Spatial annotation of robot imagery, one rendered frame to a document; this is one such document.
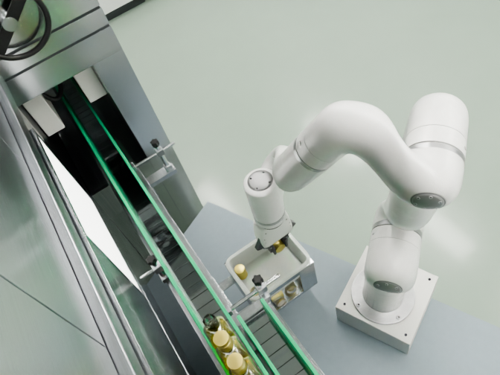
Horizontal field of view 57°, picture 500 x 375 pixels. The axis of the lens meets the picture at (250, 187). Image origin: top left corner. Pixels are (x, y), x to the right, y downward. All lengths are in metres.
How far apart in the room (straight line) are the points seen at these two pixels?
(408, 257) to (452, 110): 0.40
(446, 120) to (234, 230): 1.14
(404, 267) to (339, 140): 0.41
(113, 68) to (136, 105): 0.18
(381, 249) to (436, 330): 0.55
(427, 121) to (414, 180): 0.12
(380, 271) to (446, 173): 0.39
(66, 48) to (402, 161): 1.12
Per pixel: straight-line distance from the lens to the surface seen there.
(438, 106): 0.86
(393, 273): 1.10
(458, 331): 1.62
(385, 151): 0.79
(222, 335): 1.01
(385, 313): 1.49
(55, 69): 1.59
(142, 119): 1.79
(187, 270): 1.43
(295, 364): 1.26
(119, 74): 1.66
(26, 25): 1.51
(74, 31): 1.56
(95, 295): 0.87
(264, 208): 1.10
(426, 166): 0.77
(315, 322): 1.60
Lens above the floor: 2.26
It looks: 52 degrees down
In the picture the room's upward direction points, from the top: 19 degrees counter-clockwise
